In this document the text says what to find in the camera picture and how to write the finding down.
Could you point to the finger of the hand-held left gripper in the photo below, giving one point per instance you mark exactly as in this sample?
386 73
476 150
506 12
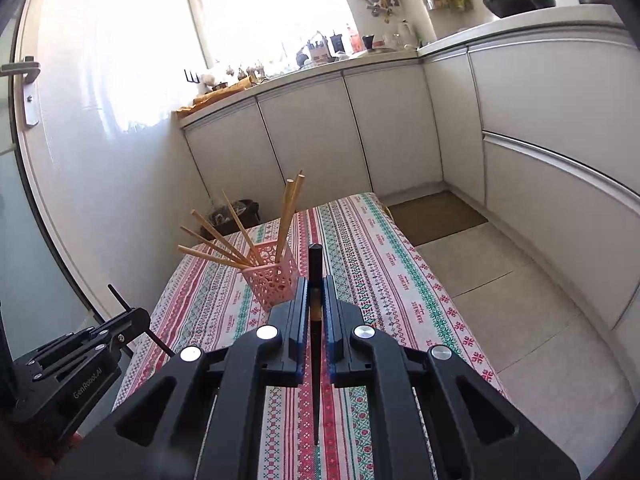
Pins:
115 347
100 332

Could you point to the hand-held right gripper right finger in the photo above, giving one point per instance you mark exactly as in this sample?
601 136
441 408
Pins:
329 310

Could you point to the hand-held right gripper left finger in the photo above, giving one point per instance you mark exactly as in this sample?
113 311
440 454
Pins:
301 310

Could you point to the pink perforated utensil holder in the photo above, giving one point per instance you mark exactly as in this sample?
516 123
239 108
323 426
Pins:
272 285

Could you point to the bunch of bamboo chopsticks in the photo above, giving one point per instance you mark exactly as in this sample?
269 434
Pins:
285 217

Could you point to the red green patterned tablecloth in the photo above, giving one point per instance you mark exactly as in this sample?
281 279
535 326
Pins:
400 285

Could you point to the dark bin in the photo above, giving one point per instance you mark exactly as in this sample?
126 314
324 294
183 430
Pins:
245 212

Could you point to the brown floor mat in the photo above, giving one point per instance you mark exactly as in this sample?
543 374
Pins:
435 217

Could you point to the white door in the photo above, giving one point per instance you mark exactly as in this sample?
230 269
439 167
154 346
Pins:
100 110

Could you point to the yellow cloth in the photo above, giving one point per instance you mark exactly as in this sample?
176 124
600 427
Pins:
215 94

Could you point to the black hook rack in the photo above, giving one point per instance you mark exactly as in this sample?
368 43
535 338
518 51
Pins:
192 77

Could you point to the clear bottle red label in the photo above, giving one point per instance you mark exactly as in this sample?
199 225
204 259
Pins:
356 40

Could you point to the white kettle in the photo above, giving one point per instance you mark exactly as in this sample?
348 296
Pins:
407 35

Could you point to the white lower kitchen cabinets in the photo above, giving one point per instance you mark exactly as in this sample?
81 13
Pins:
540 110

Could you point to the kitchen window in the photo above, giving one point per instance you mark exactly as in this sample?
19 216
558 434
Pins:
260 10

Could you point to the white kitchen countertop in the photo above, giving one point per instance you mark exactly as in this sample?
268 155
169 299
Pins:
525 25

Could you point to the wall pipes and valves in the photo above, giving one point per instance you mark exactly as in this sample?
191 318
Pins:
380 5

